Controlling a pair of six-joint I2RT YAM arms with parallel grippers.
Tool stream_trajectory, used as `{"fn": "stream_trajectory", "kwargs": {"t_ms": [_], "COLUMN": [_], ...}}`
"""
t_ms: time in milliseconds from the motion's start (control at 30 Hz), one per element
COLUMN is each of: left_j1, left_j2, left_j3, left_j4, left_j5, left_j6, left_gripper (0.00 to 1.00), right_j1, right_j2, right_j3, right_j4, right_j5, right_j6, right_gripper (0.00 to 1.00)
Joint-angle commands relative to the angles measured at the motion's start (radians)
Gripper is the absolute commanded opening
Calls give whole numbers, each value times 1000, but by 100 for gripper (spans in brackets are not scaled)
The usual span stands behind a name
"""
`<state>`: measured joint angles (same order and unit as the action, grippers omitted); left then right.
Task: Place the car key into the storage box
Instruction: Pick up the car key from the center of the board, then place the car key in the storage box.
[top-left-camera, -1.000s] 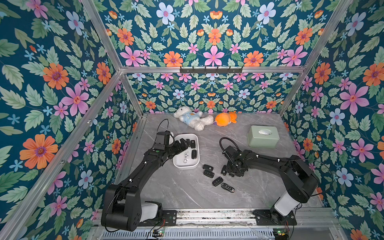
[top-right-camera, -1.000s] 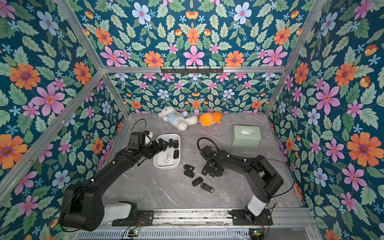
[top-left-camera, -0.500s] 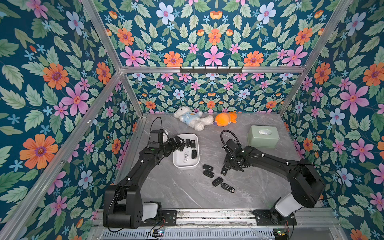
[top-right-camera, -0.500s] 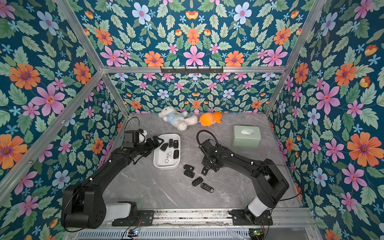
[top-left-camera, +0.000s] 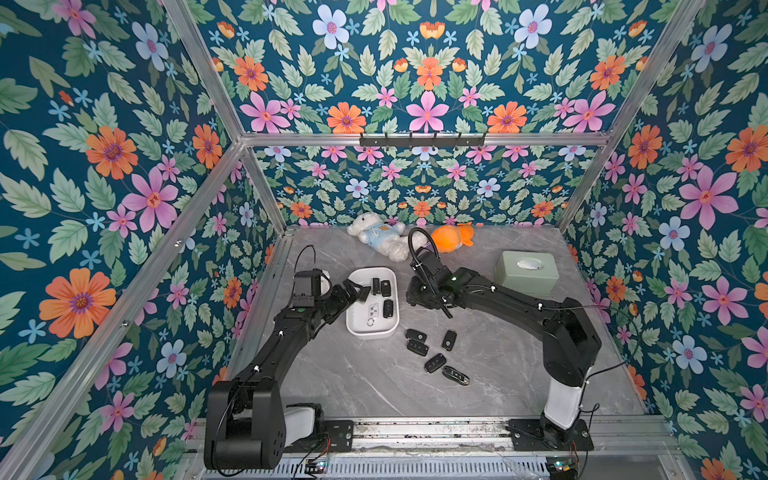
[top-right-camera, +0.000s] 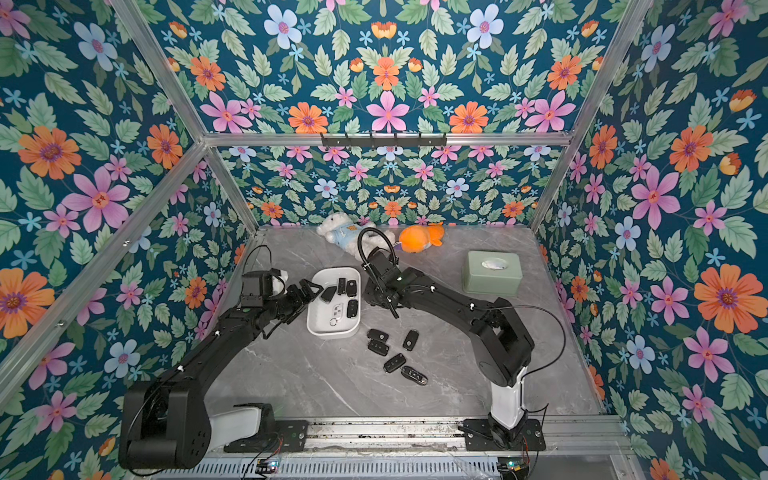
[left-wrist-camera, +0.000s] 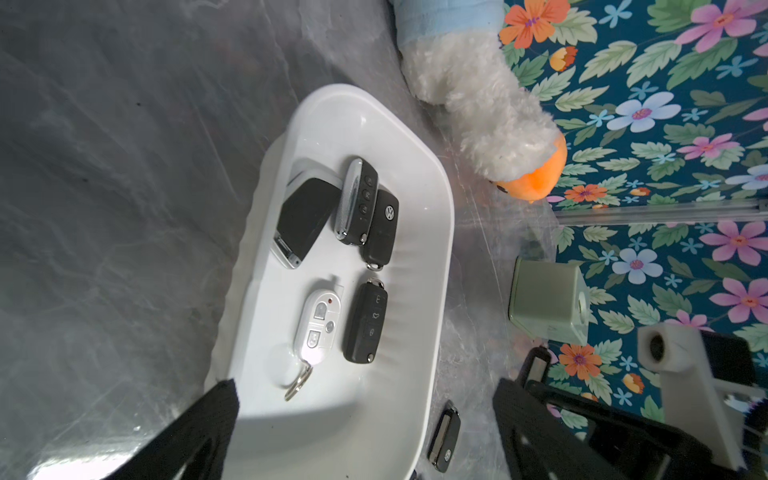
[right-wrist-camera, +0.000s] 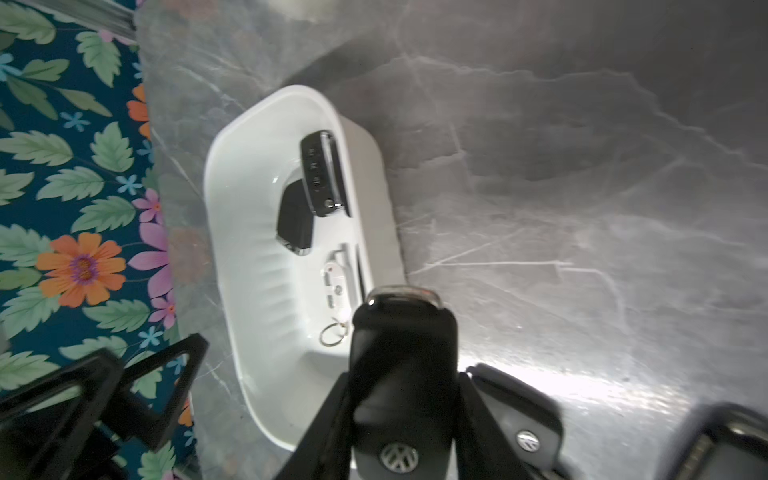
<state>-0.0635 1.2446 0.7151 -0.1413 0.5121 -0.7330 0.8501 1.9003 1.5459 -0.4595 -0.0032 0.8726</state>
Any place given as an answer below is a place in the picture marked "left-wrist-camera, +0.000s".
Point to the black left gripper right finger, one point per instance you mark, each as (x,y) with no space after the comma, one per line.
(537,446)

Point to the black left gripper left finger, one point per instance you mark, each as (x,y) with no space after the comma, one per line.
(194,446)

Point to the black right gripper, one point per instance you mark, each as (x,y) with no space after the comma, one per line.
(681,455)

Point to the white car key fob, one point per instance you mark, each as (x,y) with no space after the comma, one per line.
(315,335)

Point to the black shield-shaped car key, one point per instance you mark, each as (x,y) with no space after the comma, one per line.
(307,208)

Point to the black car key top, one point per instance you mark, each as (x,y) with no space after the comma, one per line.
(355,212)

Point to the black key centre pair right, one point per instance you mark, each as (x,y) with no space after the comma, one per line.
(442,447)

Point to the black key pair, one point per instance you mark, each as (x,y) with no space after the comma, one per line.
(442,447)
(365,322)

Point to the green tissue box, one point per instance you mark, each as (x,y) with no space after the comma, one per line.
(550,301)

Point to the white storage tray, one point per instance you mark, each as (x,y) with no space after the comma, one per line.
(333,363)

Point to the black key centre pair left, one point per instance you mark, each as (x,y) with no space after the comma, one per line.
(365,322)

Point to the white plush bear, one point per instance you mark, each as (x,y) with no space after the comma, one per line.
(451,58)

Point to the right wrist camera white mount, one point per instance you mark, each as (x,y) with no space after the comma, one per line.
(709,388)

